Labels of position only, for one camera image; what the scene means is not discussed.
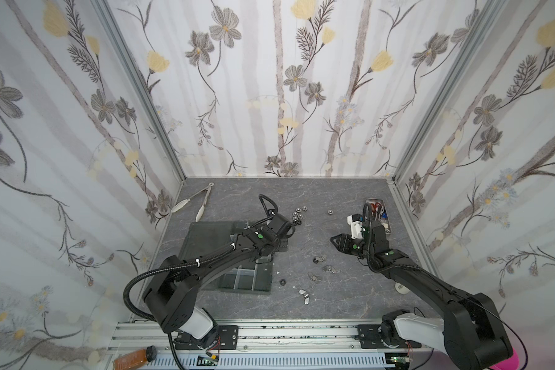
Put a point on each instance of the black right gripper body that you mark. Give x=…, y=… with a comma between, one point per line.
x=348, y=243

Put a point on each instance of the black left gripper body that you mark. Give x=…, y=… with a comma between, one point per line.
x=275, y=246

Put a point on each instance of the dark metal clip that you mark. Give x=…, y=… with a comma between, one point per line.
x=330, y=269
x=319, y=259
x=314, y=277

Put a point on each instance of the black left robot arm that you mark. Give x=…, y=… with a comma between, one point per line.
x=171, y=294

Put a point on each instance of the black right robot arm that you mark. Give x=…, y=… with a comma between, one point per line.
x=468, y=329

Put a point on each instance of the white plastic bottle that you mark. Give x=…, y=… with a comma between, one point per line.
x=401, y=289

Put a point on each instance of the pink plastic bowl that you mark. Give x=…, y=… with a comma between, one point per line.
x=512, y=363

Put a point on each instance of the orange bottle black cap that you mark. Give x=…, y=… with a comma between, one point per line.
x=136, y=359

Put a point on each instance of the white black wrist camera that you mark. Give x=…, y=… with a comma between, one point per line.
x=355, y=222

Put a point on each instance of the red handled scissors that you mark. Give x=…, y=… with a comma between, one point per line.
x=376, y=209

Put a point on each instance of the aluminium rail base frame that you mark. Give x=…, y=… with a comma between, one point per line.
x=274, y=344

